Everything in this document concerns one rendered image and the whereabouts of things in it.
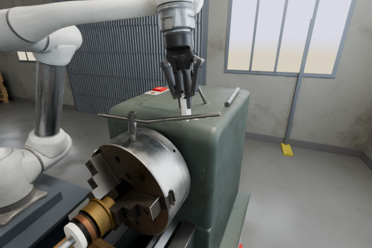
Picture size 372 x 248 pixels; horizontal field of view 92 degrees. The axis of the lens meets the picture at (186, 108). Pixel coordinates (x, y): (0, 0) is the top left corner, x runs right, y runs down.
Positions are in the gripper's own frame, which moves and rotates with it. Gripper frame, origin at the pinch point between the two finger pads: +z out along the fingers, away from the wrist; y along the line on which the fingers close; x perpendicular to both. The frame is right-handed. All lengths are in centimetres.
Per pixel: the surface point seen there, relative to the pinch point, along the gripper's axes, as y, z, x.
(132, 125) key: -11.4, 2.3, -10.5
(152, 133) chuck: -10.7, 7.6, -3.7
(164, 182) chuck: -1.4, 16.1, -12.6
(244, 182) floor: -11, 132, 134
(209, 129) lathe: 4.9, 7.9, 4.7
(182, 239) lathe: -3.5, 45.6, -5.8
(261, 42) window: -7, -21, 239
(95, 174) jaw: -21.2, 14.9, -18.2
